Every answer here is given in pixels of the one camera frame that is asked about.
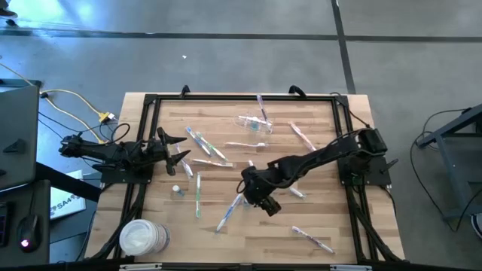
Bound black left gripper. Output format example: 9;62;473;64
145;126;192;178

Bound pink toothbrush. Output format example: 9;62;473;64
224;140;270;148

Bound white lidded round canister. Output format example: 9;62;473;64
118;218;172;257

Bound black metal beam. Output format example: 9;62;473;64
35;161;102;203

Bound white printed paper sheet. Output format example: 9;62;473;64
50;169;87;221

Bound black desk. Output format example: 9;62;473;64
0;179;53;266

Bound grey monitor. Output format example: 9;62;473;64
0;78;41;192

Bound black computer mouse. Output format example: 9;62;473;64
17;213;41;254

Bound black keyboard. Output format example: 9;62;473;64
0;202;11;248

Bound grey metal stand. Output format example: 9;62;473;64
416;103;482;223

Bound person's shoe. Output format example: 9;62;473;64
470;212;482;241
0;0;19;19

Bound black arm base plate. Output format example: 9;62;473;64
337;154;393;188
99;163;154;186

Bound yellow cable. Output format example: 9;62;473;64
0;62;116;146

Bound black aluminium rig frame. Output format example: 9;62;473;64
88;93;404;264

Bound silver bracket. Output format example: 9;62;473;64
329;263;374;271
118;263;163;271

